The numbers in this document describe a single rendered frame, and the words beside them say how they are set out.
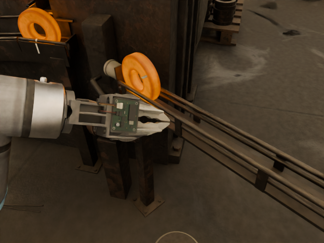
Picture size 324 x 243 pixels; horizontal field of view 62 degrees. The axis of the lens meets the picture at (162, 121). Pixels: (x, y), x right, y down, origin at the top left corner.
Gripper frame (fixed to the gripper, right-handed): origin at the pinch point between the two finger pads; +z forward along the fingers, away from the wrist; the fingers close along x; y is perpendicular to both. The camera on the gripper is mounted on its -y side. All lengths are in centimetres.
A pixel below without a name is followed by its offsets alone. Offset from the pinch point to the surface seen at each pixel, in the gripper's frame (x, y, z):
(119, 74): 13.9, -32.7, 1.4
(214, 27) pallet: 90, -142, 123
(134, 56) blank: 17.8, -22.2, 1.5
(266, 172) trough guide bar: -8.0, 12.7, 17.6
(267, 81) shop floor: 39, -92, 139
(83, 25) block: 29, -42, -9
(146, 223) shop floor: -46, -59, 30
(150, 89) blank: 8.9, -20.0, 6.5
